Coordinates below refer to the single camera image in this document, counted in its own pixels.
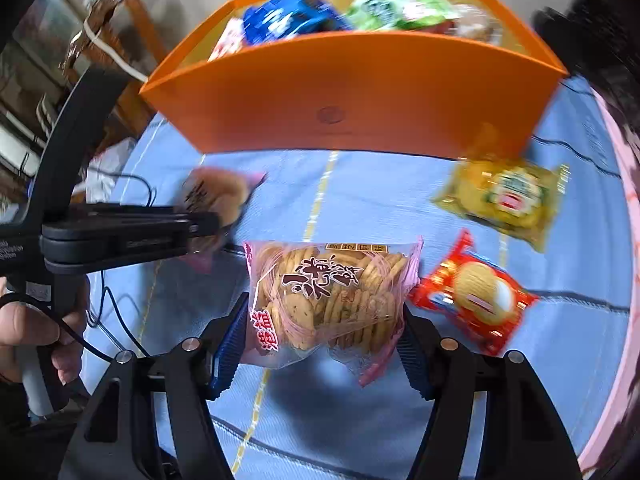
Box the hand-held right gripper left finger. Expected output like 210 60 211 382
65 291 252 480

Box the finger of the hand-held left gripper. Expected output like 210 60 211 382
41 220 222 275
74 203 222 228

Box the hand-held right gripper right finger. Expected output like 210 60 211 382
396 304 583 480

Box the pink packet of buns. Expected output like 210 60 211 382
177 167 267 276

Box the pink packet of cookies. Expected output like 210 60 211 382
242 236 425 387

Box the pink white strawberry packet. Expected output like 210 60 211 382
207 17 248 63

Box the blue snack packet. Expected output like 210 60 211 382
242 0 353 46

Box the orange cardboard box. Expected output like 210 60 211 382
139 0 570 161

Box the clear bread packet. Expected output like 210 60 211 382
445 4 503 43

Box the person's left hand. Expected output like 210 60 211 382
0 277 94 387

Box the white plastic bag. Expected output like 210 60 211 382
85 137 138 196

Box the red cake packet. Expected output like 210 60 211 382
407 230 540 357

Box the framed picture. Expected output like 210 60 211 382
12 0 83 68

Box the brown wooden chair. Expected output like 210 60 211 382
60 0 168 141

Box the blue striped tablecloth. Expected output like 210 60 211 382
80 77 636 480

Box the yellow green pastry packet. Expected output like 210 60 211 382
431 157 571 253

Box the pink cloth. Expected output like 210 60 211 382
575 80 640 476

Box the dark carved wooden furniture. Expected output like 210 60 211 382
530 0 640 126

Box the black cable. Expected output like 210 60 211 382
0 174 158 363

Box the white power cable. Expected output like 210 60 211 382
82 20 149 83

